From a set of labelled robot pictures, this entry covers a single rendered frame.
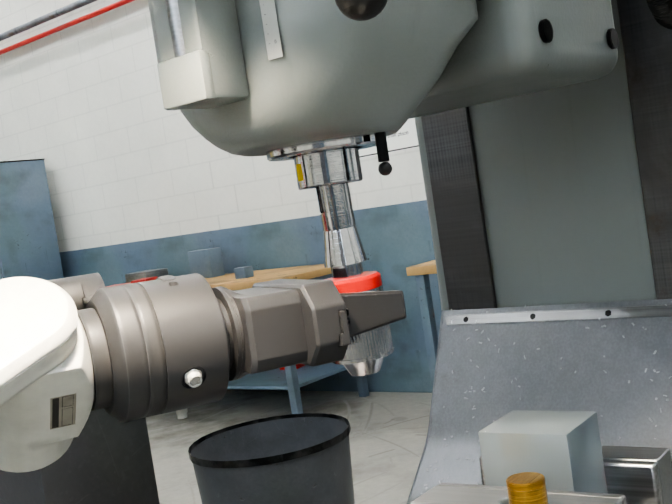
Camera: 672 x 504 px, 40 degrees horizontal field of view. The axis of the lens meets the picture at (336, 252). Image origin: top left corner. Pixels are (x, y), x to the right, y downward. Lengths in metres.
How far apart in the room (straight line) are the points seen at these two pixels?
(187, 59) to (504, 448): 0.31
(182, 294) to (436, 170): 0.51
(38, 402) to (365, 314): 0.22
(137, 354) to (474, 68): 0.33
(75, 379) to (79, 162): 7.43
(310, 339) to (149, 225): 6.78
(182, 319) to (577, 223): 0.51
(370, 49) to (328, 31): 0.03
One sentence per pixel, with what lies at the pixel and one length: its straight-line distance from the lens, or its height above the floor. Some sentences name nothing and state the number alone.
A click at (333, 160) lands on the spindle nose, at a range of 0.65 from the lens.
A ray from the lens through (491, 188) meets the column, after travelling 1.02.
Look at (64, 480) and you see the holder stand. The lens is 0.91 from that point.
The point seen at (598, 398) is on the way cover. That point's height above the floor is 1.04.
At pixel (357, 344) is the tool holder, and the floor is 1.17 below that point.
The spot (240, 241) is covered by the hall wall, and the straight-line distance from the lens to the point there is 6.64.
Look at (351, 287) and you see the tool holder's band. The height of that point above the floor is 1.21.
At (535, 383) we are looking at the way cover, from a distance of 0.99.
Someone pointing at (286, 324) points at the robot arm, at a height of 1.19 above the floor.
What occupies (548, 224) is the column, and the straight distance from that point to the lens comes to 0.99.
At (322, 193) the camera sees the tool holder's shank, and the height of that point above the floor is 1.27.
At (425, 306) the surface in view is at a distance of 4.77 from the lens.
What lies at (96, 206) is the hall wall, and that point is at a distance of 7.87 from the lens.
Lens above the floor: 1.27
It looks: 3 degrees down
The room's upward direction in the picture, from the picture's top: 9 degrees counter-clockwise
